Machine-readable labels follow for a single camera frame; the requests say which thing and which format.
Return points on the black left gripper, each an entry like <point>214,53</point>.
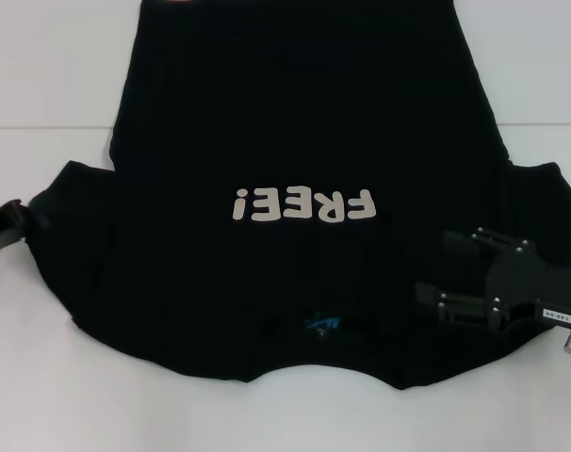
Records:
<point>0,230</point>

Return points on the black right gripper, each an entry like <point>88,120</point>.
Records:
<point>521,282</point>

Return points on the black shirt with FREE print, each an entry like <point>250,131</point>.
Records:
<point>290,117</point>

